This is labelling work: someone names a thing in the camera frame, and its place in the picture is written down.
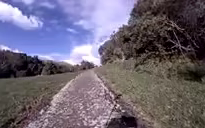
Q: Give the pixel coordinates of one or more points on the grey paved path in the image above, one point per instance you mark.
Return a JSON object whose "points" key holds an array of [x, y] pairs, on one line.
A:
{"points": [[80, 103]]}

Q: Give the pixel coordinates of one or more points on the dense wood of trees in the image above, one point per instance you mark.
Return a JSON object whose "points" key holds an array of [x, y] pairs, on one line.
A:
{"points": [[156, 30]]}

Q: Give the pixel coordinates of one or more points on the grass bank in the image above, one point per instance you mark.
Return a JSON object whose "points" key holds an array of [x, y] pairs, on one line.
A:
{"points": [[156, 100]]}

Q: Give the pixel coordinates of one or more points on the distant dark tree line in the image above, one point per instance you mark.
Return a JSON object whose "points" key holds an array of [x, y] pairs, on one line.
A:
{"points": [[13, 65]]}

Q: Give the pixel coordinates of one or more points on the grass field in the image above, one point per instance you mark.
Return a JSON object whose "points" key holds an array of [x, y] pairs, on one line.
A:
{"points": [[13, 96]]}

